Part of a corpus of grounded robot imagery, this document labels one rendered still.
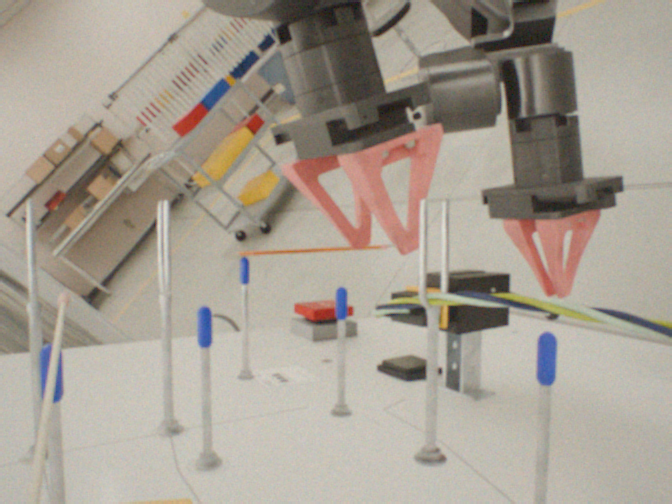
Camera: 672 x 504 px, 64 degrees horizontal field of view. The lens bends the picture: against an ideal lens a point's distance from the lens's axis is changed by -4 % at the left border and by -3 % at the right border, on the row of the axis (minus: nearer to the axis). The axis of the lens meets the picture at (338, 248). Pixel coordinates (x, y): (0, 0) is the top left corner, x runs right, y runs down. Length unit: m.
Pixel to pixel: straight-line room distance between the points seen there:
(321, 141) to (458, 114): 0.16
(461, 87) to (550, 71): 0.07
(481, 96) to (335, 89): 0.16
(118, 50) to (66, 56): 0.73
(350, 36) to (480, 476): 0.25
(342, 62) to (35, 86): 8.42
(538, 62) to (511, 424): 0.27
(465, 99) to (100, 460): 0.36
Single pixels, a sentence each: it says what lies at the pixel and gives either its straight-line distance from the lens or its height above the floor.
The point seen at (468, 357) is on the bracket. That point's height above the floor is 1.10.
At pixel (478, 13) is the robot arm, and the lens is 0.56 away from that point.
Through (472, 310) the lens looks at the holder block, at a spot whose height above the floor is 1.13.
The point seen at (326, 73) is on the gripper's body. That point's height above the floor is 1.32.
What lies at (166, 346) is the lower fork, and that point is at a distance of 0.35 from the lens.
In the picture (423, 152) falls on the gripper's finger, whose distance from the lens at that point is 0.34.
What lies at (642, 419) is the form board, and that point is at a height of 1.04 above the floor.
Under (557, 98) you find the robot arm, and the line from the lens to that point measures 0.47.
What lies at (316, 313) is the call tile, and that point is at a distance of 0.58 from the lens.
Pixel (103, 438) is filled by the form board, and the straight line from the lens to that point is 0.37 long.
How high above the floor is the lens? 1.38
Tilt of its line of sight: 24 degrees down
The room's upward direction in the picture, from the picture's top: 45 degrees counter-clockwise
